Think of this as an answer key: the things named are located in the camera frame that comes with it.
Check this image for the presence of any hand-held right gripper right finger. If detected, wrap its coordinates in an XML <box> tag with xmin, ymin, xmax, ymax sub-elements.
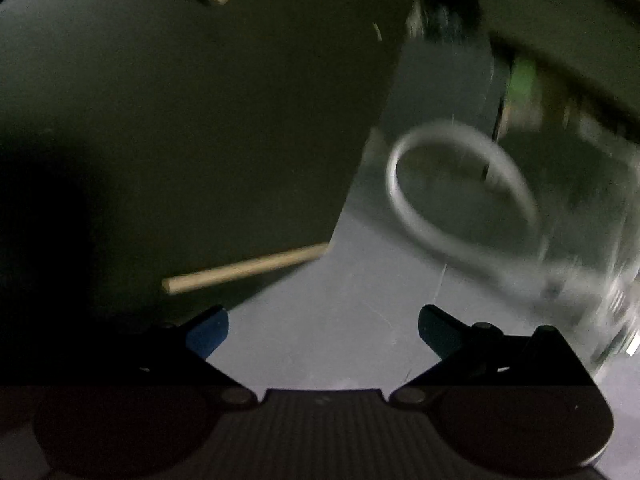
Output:
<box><xmin>387</xmin><ymin>305</ymin><xmax>601</xmax><ymax>408</ymax></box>

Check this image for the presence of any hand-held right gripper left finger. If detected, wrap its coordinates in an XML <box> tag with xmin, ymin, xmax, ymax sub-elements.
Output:
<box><xmin>75</xmin><ymin>305</ymin><xmax>258</xmax><ymax>408</ymax></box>

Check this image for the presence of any grey cabinet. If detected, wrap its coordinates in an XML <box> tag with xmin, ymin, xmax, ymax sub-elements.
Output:
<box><xmin>380</xmin><ymin>35</ymin><xmax>506</xmax><ymax>161</ymax></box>

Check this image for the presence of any green box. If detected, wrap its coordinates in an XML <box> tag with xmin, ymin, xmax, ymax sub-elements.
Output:
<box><xmin>507</xmin><ymin>57</ymin><xmax>538</xmax><ymax>96</ymax></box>

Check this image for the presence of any white hose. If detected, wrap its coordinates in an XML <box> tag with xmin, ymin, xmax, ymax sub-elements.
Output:
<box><xmin>385</xmin><ymin>119</ymin><xmax>616</xmax><ymax>311</ymax></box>

